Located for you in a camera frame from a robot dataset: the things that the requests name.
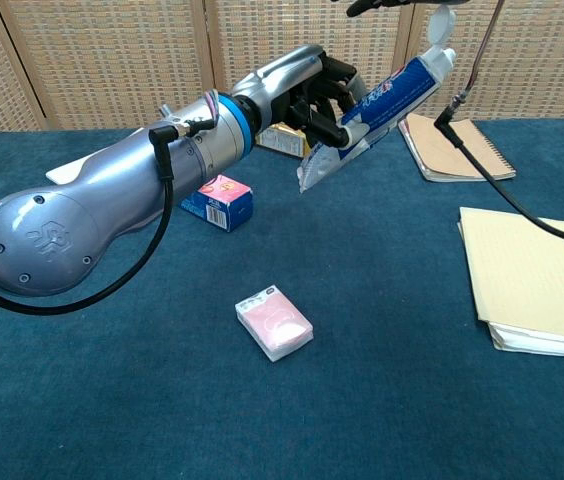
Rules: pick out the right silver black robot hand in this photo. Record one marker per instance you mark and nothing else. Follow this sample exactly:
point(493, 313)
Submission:
point(392, 4)

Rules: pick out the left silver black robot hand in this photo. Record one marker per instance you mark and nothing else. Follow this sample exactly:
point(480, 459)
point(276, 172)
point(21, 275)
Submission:
point(282, 75)

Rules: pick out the blue white toothpaste tube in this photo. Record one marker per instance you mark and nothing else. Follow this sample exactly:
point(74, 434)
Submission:
point(402, 87)

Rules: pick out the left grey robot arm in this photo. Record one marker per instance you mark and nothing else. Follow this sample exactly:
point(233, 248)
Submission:
point(112, 175)

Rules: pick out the yellow box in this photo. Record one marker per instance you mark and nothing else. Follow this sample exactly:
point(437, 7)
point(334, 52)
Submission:
point(282, 142)

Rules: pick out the blue pink cookie box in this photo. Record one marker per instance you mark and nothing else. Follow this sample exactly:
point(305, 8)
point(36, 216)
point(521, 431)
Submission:
point(227, 205)

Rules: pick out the brown spiral notebook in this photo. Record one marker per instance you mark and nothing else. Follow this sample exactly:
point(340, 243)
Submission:
point(487, 145)

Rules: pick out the white flat card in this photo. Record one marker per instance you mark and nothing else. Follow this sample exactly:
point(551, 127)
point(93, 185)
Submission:
point(64, 174)

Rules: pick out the pink tissue pack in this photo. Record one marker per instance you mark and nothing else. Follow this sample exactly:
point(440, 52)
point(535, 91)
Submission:
point(274, 322)

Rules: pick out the beige paper notepad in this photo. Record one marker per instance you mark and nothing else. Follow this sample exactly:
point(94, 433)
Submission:
point(537, 280)

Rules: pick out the blue table mat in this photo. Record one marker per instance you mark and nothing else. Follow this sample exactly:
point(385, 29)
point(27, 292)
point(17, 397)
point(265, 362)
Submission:
point(362, 400)

